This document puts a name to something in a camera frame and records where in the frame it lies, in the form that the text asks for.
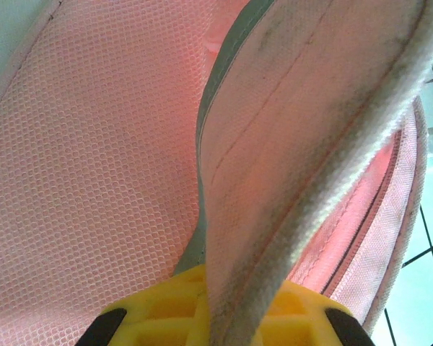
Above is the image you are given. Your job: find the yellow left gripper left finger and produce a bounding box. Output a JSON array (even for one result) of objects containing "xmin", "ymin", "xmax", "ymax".
[{"xmin": 75, "ymin": 264, "xmax": 213, "ymax": 346}]

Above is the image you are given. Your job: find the pink backpack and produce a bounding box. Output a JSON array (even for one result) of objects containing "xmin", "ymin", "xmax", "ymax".
[{"xmin": 0, "ymin": 0, "xmax": 433, "ymax": 346}]

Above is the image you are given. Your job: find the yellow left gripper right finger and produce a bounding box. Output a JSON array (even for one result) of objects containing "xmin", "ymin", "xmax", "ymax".
[{"xmin": 254, "ymin": 280, "xmax": 375, "ymax": 346}]

